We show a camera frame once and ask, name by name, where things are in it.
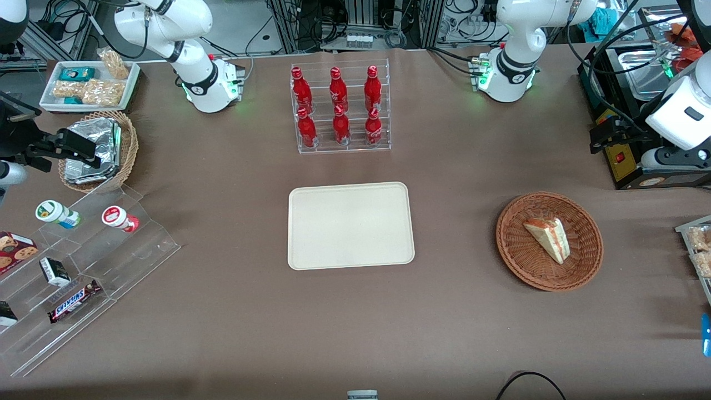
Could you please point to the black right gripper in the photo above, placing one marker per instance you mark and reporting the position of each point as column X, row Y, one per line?
column 16, row 138

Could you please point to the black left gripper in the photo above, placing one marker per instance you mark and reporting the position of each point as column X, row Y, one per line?
column 626, row 134

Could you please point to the triangular sandwich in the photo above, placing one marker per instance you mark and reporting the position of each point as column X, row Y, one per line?
column 550, row 238

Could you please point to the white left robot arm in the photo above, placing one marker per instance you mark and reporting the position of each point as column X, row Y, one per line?
column 512, row 72

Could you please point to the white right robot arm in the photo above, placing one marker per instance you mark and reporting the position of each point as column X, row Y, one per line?
column 195, row 78

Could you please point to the light wicker basket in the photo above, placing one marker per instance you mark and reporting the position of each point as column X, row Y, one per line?
column 129, row 145

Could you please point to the white rectangular snack tray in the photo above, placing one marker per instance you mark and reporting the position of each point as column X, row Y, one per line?
column 133, row 83

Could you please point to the grey tray with snacks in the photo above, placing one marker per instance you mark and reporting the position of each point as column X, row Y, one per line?
column 684, row 228

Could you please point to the brown round wicker basket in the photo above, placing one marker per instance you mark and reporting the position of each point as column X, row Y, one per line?
column 516, row 250

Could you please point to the beige rectangular serving tray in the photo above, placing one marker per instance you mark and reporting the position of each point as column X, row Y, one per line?
column 350, row 225

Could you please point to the foil wrapped food packets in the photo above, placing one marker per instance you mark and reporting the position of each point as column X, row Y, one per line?
column 105, row 139

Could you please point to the black food warmer cabinet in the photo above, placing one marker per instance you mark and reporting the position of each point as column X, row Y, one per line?
column 622, row 166

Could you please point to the small teal packet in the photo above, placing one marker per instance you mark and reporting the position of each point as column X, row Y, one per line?
column 73, row 100

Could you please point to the large clear bag of crackers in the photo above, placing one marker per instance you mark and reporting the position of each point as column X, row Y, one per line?
column 104, row 92

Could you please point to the green capped yogurt bottle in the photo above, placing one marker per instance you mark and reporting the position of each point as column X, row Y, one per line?
column 55, row 213

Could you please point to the red capped yogurt bottle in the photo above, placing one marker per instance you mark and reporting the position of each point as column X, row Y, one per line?
column 119, row 218

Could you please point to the steel warmer pan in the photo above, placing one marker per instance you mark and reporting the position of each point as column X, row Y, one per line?
column 644, row 75

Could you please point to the teal snack box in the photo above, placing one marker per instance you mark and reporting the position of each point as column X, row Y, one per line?
column 76, row 74

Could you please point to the clear bag of puffed snacks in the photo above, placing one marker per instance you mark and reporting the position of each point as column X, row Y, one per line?
column 115, row 64

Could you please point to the teal cloth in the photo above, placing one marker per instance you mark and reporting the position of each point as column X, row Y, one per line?
column 605, row 21

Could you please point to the clear acrylic stepped shelf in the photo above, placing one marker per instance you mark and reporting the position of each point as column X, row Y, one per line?
column 128, row 261

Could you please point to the red cookie box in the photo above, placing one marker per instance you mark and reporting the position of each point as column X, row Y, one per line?
column 14, row 250

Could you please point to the small black white carton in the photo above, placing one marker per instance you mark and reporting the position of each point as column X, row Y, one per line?
column 54, row 271

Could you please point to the orange fried food pieces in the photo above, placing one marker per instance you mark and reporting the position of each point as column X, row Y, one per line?
column 684, row 39

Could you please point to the clear bag of pastry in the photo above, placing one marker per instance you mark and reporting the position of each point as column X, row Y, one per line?
column 703, row 264
column 700, row 239

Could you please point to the snickers chocolate bar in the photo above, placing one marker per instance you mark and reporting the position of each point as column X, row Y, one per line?
column 73, row 301

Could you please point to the black snack packet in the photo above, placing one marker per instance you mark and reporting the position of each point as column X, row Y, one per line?
column 6, row 314

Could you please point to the red cola bottle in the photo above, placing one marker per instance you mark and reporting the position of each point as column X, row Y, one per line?
column 301, row 91
column 338, row 91
column 341, row 128
column 372, row 89
column 306, row 130
column 373, row 130

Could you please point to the blue plastic object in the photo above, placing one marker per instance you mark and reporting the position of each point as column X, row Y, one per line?
column 706, row 336

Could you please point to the clear acrylic bottle rack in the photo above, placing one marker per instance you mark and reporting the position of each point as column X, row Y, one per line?
column 321, row 83

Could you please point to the aluminium equipment rack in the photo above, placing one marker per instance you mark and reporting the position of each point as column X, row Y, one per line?
column 355, row 16

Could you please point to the grey device edge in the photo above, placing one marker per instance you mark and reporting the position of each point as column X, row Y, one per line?
column 362, row 395

